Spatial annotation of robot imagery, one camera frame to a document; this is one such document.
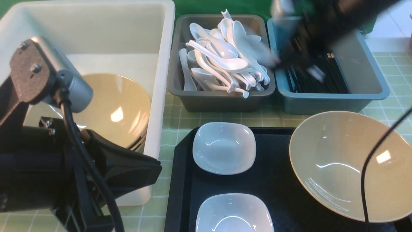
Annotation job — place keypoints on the pile of white spoons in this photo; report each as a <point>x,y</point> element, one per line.
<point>224,56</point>

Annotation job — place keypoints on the top stacked tan bowl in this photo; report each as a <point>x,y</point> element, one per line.
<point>119,110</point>

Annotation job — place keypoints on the stacked tan bowl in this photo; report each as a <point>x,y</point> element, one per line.
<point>139,142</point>
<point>119,110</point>

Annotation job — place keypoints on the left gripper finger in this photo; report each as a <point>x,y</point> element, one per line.
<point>128,174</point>

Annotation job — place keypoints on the blue chopstick bin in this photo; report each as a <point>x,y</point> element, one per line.
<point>352,80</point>

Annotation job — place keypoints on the large white plastic tub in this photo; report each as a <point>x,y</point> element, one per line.
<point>131,38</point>

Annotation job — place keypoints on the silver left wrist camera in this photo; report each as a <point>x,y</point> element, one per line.
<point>38,66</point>

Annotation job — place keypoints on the black serving tray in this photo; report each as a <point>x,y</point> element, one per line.
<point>271,178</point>

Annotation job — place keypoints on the white square dish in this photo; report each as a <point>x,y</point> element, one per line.
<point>233,212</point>
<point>224,148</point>

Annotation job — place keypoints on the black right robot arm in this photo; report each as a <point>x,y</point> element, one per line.
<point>359,11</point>

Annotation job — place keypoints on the tan noodle bowl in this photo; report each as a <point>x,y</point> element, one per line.
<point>327,153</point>

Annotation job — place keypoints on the grey spoon bin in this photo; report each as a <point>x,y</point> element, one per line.
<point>201,100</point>

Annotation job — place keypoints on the white soup spoon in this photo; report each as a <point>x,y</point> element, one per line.
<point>264,56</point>

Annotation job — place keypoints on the green cloth backdrop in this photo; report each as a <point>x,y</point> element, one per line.
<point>249,7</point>

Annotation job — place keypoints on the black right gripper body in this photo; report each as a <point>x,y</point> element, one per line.
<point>313,34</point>

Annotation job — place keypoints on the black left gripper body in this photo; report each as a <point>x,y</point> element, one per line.
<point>41,170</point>

